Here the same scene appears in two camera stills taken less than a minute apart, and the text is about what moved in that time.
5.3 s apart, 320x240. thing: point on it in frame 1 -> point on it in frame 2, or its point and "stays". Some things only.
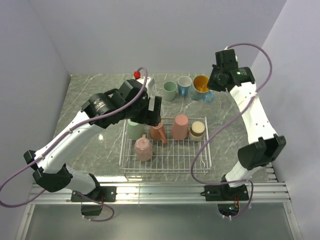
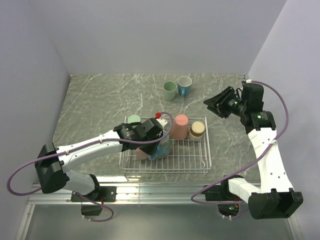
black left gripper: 150,117 -> 150,150
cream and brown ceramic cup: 197,130 stays
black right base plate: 225,192 stays
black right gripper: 211,84 -> 217,103
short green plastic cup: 169,88 stays
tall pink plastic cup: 180,127 stays
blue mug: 200,91 -> 162,149
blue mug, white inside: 184,83 stays
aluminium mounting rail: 162,193 stays
